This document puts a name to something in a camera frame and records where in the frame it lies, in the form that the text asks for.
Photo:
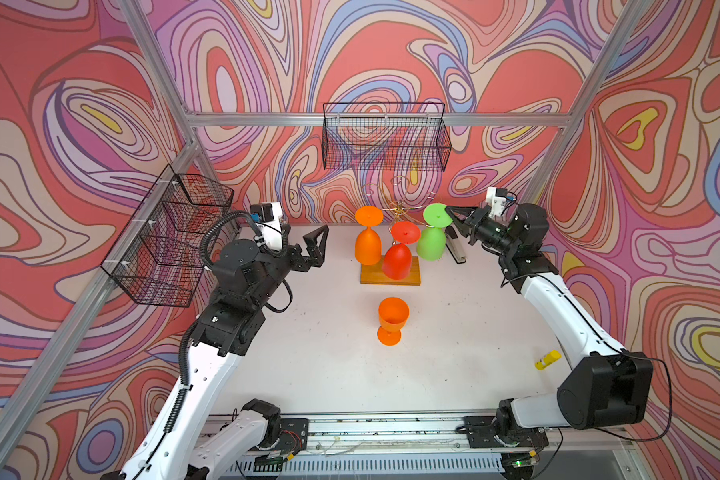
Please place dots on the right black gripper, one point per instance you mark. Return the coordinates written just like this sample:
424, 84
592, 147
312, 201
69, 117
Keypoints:
475, 215

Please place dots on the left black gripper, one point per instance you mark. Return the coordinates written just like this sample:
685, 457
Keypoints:
315, 259

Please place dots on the green wine glass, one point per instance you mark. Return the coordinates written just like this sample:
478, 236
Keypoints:
432, 242

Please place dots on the red wine glass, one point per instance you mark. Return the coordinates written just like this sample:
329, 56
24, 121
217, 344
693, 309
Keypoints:
398, 260

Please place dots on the orange wine glass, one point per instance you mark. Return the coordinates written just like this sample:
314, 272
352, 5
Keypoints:
368, 245
393, 314

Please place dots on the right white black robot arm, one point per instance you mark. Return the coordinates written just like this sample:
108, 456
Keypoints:
607, 386

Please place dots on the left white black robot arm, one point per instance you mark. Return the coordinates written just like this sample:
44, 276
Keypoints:
249, 271

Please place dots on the black silver stapler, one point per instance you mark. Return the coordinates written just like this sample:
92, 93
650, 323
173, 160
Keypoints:
454, 245

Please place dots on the yellow glue stick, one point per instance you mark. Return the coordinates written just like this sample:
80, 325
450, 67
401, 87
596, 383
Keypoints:
547, 360

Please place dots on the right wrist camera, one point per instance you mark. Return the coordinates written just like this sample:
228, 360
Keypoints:
499, 200

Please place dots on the back black wire basket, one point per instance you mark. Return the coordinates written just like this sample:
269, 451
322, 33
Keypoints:
385, 136

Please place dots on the black wire basket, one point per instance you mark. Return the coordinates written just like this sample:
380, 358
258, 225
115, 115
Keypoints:
385, 136
159, 265

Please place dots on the left black wire basket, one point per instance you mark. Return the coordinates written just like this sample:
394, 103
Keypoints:
159, 265

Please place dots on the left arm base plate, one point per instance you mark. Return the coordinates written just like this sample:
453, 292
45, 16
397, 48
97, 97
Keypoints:
291, 438

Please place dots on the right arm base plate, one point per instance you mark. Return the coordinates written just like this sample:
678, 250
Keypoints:
482, 432

